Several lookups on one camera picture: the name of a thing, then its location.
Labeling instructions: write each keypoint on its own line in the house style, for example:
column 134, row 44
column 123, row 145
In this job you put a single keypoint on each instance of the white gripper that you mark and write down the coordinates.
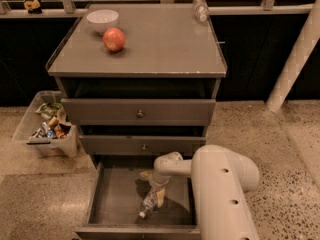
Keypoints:
column 157, row 182

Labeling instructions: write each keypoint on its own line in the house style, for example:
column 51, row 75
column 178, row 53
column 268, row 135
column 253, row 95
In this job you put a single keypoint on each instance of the clear plastic bottle blue label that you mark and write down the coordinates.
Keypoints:
column 149, row 204

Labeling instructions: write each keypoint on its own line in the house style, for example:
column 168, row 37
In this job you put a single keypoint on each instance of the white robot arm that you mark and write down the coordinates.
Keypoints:
column 220, row 178

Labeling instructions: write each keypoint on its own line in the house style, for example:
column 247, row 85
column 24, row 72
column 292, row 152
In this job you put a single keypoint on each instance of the grey open bottom drawer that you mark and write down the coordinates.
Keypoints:
column 113, row 212

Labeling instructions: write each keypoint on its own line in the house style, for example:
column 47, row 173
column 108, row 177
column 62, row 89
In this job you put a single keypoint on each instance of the grey middle drawer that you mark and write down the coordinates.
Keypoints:
column 140, row 145

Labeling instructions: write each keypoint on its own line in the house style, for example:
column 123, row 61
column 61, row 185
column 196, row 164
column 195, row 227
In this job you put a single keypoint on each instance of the grey drawer cabinet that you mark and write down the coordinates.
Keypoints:
column 168, row 54

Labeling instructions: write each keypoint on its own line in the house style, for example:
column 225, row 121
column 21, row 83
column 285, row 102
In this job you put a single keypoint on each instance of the grey top drawer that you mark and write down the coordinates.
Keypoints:
column 139, row 112

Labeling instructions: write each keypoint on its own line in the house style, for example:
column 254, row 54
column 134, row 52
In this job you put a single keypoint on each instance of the clear plastic bottle on counter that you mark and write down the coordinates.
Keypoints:
column 200, row 10

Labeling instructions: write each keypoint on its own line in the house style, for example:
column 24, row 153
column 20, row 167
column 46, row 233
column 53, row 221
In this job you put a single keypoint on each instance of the brown snack packet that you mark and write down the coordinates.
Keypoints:
column 62, row 130

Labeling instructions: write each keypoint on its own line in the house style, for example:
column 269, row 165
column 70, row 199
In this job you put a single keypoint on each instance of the blue silver snack packet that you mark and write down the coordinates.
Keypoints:
column 44, row 131

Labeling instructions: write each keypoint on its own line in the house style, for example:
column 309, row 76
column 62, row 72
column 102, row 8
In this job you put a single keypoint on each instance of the clear plastic bin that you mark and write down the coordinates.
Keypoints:
column 31, row 121

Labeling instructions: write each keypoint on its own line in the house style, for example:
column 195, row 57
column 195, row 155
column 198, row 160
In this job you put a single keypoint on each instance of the green snack bag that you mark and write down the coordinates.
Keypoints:
column 48, row 110

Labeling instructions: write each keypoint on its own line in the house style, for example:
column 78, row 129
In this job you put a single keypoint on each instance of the red apple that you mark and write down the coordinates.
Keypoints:
column 114, row 39

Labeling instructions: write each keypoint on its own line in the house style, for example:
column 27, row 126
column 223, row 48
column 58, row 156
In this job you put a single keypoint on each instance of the white bowl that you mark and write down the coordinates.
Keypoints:
column 102, row 20

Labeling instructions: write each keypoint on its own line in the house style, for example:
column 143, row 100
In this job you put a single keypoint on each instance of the metal window railing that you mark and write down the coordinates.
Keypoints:
column 160, row 4

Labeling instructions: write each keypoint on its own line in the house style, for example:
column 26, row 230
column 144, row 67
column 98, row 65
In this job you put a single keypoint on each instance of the yellow black object on ledge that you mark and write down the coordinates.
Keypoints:
column 33, row 6

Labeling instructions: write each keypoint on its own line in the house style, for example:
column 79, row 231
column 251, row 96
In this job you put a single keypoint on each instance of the white diagonal pole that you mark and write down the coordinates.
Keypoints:
column 301, row 51

